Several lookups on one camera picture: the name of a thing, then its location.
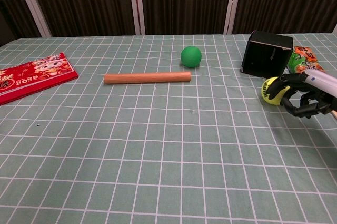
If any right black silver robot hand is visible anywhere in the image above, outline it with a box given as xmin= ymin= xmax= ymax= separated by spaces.
xmin=270 ymin=70 xmax=337 ymax=119

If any white partition frame post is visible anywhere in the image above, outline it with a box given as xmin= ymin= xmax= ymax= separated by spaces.
xmin=12 ymin=0 xmax=52 ymax=38
xmin=223 ymin=0 xmax=244 ymax=35
xmin=127 ymin=0 xmax=146 ymax=36

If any wooden round stick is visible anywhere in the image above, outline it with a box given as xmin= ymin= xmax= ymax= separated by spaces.
xmin=103 ymin=71 xmax=192 ymax=85

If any green ball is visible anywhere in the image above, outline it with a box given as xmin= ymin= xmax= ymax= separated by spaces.
xmin=180 ymin=45 xmax=203 ymax=68

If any red printed envelope pack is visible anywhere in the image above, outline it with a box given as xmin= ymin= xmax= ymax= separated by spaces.
xmin=0 ymin=52 xmax=79 ymax=106

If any green orange snack bag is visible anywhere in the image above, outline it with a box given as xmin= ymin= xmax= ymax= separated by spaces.
xmin=285 ymin=46 xmax=327 ymax=74

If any green checkered tablecloth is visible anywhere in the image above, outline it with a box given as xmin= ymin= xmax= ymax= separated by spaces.
xmin=0 ymin=33 xmax=337 ymax=224

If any black open cardboard box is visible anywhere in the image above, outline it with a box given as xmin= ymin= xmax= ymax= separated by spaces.
xmin=240 ymin=30 xmax=294 ymax=77

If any yellow tennis ball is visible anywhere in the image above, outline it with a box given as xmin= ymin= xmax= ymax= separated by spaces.
xmin=260 ymin=76 xmax=292 ymax=106

